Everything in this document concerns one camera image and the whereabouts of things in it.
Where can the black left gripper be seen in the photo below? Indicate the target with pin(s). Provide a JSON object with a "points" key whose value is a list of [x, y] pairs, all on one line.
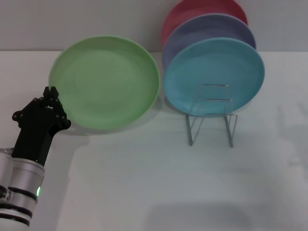
{"points": [[36, 134]]}

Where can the green plate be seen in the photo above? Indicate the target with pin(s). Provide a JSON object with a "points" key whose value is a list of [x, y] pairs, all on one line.
{"points": [[106, 81]]}

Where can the teal blue plate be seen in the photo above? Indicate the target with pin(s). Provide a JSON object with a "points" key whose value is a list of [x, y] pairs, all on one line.
{"points": [[216, 67]]}

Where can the purple plate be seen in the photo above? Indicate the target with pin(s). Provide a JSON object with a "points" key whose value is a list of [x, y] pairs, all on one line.
{"points": [[207, 29]]}

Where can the red plate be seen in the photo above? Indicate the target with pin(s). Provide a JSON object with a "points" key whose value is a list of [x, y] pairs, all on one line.
{"points": [[197, 9]]}

